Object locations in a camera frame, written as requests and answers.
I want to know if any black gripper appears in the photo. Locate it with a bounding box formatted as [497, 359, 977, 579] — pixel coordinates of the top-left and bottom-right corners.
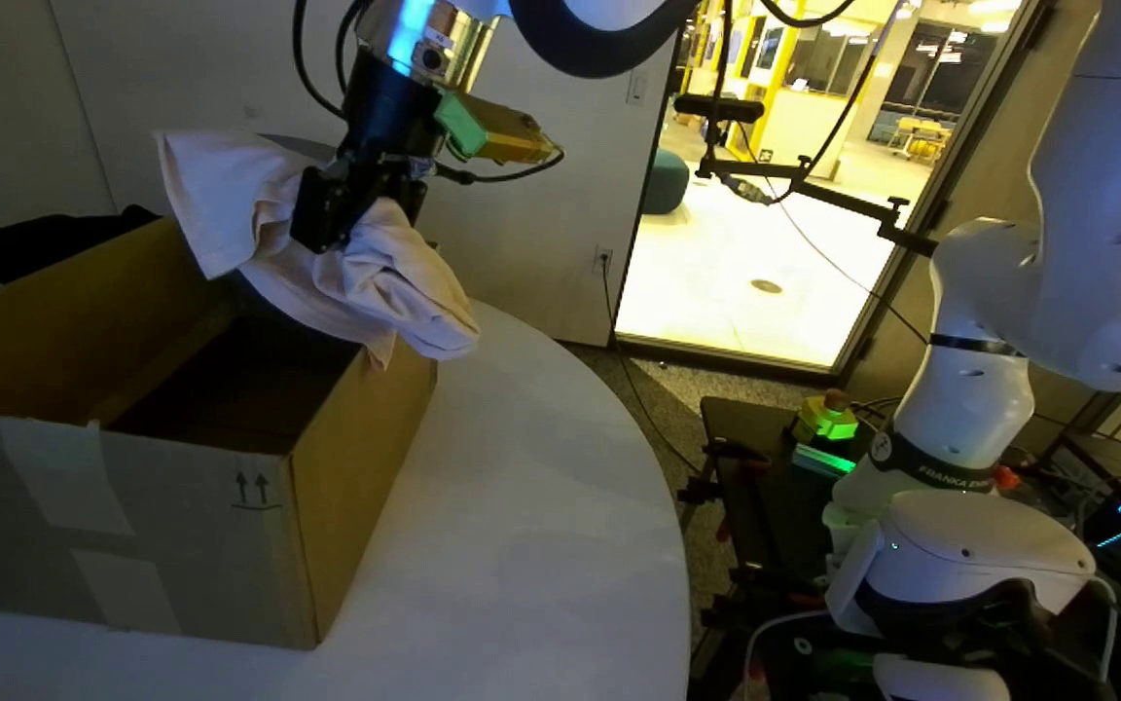
[287, 49, 445, 257]

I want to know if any pink shirt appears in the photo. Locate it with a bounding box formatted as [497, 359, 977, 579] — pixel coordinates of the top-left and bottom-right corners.
[153, 123, 487, 371]

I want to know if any brown cardboard box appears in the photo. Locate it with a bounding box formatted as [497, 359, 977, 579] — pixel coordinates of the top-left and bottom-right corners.
[0, 209, 445, 654]

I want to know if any green lit control box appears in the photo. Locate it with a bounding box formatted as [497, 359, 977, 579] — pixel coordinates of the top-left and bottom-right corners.
[791, 401, 864, 479]

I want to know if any teal ottoman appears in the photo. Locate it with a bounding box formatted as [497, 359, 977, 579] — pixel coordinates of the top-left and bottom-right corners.
[640, 148, 694, 219]

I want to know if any black jacket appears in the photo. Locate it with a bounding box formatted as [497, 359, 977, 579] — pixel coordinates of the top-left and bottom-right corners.
[0, 201, 163, 289]

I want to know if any gold wrist camera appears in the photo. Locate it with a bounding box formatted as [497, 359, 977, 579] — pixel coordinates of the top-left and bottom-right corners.
[434, 80, 566, 171]

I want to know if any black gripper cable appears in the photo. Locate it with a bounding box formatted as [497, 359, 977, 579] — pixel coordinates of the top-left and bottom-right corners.
[287, 0, 374, 123]

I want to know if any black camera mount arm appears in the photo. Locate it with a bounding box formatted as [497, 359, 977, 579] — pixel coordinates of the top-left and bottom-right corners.
[671, 91, 950, 260]

